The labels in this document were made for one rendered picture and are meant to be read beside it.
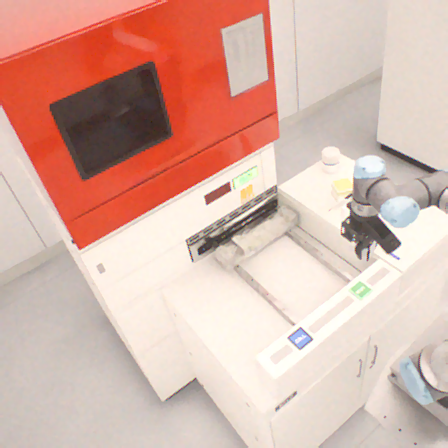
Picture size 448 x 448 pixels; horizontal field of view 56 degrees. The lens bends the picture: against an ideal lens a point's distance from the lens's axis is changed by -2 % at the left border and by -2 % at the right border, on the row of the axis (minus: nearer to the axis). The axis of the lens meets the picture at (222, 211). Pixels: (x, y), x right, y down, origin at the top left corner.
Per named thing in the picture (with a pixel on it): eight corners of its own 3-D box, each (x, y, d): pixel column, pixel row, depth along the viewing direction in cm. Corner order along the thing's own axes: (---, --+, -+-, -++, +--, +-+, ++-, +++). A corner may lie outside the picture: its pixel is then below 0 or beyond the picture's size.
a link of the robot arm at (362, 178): (366, 177, 100) (347, 158, 106) (363, 211, 107) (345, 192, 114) (395, 167, 101) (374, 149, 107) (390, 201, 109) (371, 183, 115)
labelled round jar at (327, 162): (318, 170, 183) (318, 151, 177) (330, 162, 186) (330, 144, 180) (330, 177, 179) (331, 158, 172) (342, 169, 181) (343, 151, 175)
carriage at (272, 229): (215, 260, 170) (214, 255, 168) (285, 214, 183) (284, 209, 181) (227, 271, 165) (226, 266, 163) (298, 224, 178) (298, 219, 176)
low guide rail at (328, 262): (270, 223, 185) (269, 218, 183) (273, 220, 186) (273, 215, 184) (361, 293, 152) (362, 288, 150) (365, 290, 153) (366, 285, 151)
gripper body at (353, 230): (357, 224, 127) (360, 193, 119) (381, 239, 121) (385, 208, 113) (339, 237, 124) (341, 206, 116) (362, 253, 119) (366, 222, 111)
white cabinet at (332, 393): (198, 385, 222) (159, 290, 168) (331, 284, 256) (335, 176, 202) (279, 493, 180) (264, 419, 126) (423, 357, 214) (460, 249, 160)
